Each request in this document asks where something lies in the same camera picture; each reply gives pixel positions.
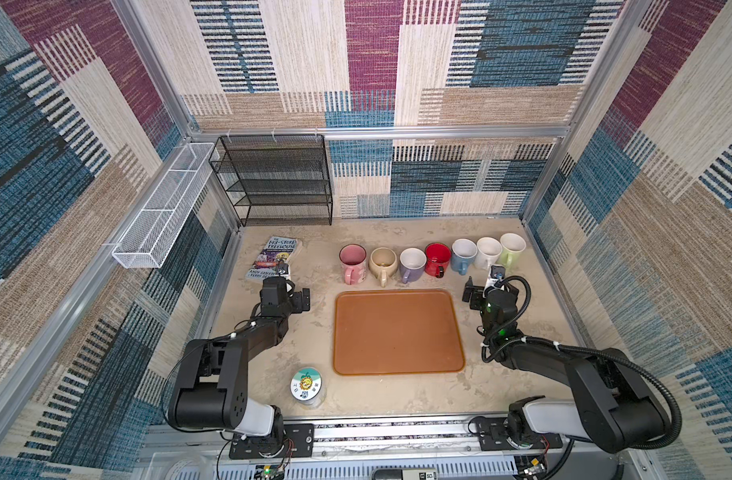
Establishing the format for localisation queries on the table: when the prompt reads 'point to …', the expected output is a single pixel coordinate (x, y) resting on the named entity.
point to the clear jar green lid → (307, 387)
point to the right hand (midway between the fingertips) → (487, 282)
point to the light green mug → (512, 248)
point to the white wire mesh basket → (152, 233)
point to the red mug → (437, 257)
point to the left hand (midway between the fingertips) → (289, 285)
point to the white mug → (488, 250)
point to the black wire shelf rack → (276, 180)
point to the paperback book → (274, 259)
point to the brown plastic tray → (396, 332)
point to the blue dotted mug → (463, 253)
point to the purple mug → (412, 263)
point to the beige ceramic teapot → (383, 262)
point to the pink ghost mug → (353, 258)
